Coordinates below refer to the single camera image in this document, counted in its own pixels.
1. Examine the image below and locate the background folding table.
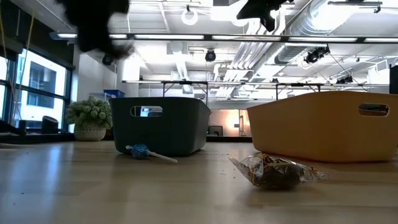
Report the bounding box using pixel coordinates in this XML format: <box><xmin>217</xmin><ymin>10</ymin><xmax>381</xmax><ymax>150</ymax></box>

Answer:
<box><xmin>121</xmin><ymin>80</ymin><xmax>381</xmax><ymax>106</ymax></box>

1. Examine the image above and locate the blue storage bin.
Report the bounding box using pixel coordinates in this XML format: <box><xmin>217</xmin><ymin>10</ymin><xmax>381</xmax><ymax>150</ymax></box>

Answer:
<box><xmin>103</xmin><ymin>89</ymin><xmax>126</xmax><ymax>98</ymax></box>

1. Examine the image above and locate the dark grey-blue plastic bin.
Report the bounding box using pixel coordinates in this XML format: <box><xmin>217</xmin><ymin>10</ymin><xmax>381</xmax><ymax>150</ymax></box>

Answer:
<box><xmin>108</xmin><ymin>96</ymin><xmax>211</xmax><ymax>157</ymax></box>

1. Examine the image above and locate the chocolate candy in clear wrapper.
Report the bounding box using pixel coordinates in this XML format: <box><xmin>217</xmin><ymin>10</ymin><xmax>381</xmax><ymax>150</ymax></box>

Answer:
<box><xmin>228</xmin><ymin>152</ymin><xmax>330</xmax><ymax>191</ymax></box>

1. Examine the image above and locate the yellow plastic bin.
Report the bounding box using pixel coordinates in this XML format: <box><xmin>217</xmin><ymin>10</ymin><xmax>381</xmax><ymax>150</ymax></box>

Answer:
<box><xmin>247</xmin><ymin>91</ymin><xmax>398</xmax><ymax>164</ymax></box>

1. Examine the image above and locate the black spotlight cluster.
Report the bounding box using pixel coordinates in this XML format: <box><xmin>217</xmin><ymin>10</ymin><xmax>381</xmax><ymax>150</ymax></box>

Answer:
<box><xmin>303</xmin><ymin>45</ymin><xmax>331</xmax><ymax>65</ymax></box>

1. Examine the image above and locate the green potted artificial plant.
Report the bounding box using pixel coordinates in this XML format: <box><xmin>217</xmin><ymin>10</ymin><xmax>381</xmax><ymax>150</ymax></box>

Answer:
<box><xmin>65</xmin><ymin>95</ymin><xmax>113</xmax><ymax>142</ymax></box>

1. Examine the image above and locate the black ceiling track fixture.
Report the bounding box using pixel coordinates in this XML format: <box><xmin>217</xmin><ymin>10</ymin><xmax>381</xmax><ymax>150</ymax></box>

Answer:
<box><xmin>327</xmin><ymin>0</ymin><xmax>384</xmax><ymax>14</ymax></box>

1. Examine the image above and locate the blue lollipop with white stick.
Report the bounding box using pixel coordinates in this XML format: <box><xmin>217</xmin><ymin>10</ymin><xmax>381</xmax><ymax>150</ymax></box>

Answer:
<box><xmin>125</xmin><ymin>143</ymin><xmax>178</xmax><ymax>164</ymax></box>

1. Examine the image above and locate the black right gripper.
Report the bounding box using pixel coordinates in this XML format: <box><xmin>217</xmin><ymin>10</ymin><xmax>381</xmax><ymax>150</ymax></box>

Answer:
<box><xmin>236</xmin><ymin>0</ymin><xmax>295</xmax><ymax>32</ymax></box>

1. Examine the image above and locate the black chair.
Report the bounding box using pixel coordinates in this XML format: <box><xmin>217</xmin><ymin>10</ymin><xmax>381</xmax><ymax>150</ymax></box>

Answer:
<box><xmin>41</xmin><ymin>115</ymin><xmax>60</xmax><ymax>135</ymax></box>

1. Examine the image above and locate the white cable ring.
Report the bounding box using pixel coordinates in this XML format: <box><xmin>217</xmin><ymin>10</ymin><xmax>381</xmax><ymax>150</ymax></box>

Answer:
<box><xmin>181</xmin><ymin>5</ymin><xmax>200</xmax><ymax>27</ymax></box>

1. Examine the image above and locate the overhead light strip bar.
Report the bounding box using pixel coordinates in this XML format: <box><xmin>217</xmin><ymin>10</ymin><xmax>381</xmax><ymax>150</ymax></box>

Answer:
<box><xmin>49</xmin><ymin>32</ymin><xmax>398</xmax><ymax>44</ymax></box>

